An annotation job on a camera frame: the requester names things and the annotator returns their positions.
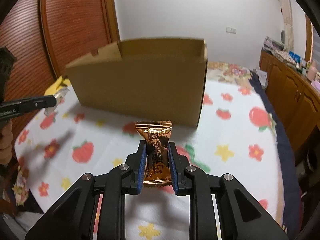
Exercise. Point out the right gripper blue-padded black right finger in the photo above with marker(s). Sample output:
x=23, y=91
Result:
x=220, y=207

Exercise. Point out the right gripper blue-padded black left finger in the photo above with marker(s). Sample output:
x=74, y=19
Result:
x=94, y=206

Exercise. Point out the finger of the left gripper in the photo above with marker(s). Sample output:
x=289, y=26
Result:
x=31, y=104

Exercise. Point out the silver red snack pouch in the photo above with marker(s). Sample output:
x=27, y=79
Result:
x=59, y=96

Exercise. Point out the copper foil candy wrapper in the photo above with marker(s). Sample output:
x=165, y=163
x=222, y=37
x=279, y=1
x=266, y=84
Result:
x=157, y=135

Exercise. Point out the person's left hand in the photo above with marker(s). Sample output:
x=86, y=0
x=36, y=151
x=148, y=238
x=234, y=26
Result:
x=6, y=143

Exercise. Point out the dark navy blanket edge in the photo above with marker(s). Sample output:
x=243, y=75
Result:
x=293, y=207

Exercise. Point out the yellow pillow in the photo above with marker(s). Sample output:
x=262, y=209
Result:
x=61, y=82

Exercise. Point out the white fruit flower blanket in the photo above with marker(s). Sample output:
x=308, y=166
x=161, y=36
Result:
x=232, y=137

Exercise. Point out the wooden louvered wardrobe door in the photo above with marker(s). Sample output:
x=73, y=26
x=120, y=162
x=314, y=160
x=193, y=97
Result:
x=45, y=35

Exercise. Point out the wooden sideboard cabinet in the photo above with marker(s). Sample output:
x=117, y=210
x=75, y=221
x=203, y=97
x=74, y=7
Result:
x=293, y=98

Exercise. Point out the floral bed sheet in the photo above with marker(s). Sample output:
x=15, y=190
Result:
x=229, y=73

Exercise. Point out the brown cardboard box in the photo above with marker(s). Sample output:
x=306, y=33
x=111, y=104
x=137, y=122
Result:
x=158, y=79

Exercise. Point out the clutter on sideboard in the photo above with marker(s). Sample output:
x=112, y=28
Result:
x=301, y=37

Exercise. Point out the white wall switch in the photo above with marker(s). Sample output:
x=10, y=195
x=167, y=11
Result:
x=230, y=30

